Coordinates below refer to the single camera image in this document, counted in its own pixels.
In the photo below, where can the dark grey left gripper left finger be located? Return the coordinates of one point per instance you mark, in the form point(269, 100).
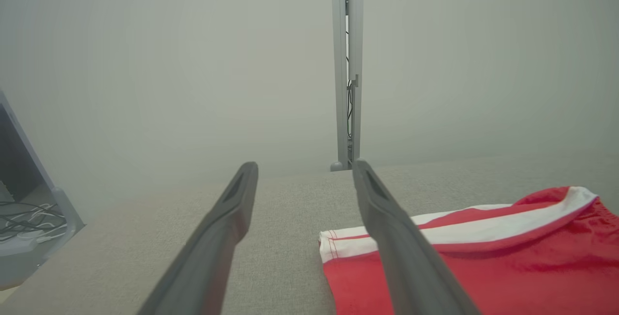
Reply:
point(213, 247)

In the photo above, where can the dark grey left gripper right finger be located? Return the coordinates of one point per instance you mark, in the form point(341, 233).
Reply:
point(406, 257)

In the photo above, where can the red shorts with white stripes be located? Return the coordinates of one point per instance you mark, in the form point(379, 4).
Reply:
point(508, 266)

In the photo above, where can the grey desk frame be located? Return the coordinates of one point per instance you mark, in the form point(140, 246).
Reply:
point(29, 170)

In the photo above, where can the grey partition post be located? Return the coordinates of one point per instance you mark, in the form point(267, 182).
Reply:
point(347, 63)

